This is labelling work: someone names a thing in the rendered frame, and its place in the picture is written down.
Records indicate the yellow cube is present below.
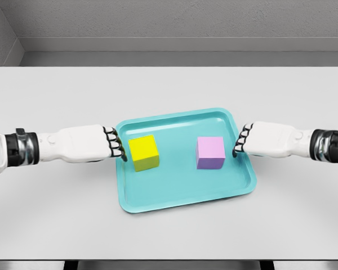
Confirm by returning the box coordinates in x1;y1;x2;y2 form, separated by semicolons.
128;134;160;173

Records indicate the pink cube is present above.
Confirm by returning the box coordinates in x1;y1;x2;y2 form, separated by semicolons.
196;136;225;170

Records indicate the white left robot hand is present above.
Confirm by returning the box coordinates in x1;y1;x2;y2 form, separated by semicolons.
62;124;129;164

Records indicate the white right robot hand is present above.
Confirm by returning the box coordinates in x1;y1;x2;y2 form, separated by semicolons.
232;120;293;158

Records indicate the teal rectangular tray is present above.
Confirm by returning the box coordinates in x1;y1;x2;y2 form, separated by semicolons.
115;107;257;214

